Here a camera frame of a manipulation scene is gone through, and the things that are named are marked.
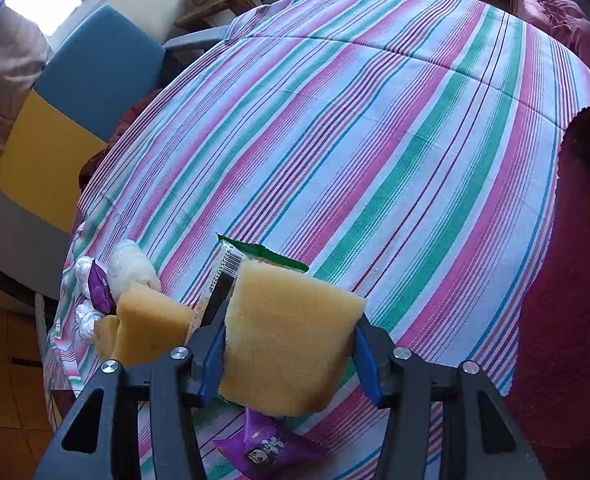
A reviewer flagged red sofa cover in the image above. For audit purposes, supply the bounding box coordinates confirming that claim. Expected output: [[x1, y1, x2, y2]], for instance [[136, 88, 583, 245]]
[[511, 0, 590, 111]]

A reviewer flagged wooden side shelf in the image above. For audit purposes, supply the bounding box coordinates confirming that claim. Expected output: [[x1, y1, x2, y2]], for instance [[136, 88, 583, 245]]
[[174, 0, 296, 32]]

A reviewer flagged green-edged cracker packet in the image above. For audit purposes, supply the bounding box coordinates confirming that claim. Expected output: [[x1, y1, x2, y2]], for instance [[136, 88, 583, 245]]
[[195, 233, 310, 331]]

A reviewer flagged striped blanket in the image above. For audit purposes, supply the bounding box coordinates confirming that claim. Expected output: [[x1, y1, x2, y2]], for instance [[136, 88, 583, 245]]
[[42, 0, 590, 480]]

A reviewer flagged yellow sponge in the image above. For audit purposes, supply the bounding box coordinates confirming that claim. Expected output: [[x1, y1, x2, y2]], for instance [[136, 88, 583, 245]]
[[116, 282, 194, 367], [222, 258, 367, 417], [94, 316, 120, 361]]

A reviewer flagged purple snack packet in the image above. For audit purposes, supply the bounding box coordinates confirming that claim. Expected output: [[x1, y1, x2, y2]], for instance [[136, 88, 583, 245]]
[[87, 262, 116, 312], [212, 407, 328, 479]]

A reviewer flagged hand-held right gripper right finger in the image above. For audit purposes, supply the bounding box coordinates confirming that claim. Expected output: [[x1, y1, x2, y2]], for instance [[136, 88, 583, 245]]
[[352, 312, 546, 480]]

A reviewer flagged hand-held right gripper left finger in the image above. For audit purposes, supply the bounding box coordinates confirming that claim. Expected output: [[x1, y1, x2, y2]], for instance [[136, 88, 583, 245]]
[[34, 310, 228, 480]]

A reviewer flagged blue yellow grey chair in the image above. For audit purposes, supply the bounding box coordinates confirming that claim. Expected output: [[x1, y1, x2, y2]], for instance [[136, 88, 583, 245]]
[[0, 5, 231, 306]]

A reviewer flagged dark red cloth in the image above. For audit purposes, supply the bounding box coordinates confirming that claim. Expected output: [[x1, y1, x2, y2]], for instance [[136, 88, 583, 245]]
[[77, 87, 165, 192]]

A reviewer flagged pale patterned curtain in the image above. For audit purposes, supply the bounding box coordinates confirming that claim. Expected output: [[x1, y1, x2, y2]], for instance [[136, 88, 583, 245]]
[[0, 10, 54, 126]]

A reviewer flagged white cloth roll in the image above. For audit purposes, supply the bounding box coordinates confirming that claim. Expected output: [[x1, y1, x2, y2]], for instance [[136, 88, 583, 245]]
[[107, 240, 162, 297]]

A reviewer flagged dark red fleece blanket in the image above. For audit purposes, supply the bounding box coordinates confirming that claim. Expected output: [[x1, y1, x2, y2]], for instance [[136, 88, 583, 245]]
[[506, 107, 590, 480]]

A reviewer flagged white plastic-wrapped snack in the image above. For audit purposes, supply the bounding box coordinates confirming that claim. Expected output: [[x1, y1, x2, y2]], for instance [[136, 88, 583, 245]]
[[76, 304, 107, 344], [75, 256, 98, 294]]

